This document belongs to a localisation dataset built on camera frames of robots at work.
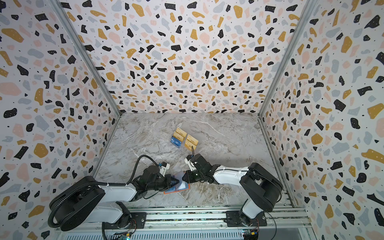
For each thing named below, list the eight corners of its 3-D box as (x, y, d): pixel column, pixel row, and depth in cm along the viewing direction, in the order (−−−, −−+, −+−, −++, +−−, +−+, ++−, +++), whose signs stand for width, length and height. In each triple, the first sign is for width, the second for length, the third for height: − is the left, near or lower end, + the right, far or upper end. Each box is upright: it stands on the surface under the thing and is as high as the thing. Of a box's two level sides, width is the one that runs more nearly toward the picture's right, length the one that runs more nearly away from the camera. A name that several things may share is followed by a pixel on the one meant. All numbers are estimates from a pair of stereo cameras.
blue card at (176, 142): (170, 143, 106) (169, 138, 101) (173, 140, 107) (172, 135, 103) (179, 150, 102) (179, 145, 98) (183, 147, 104) (182, 142, 99)
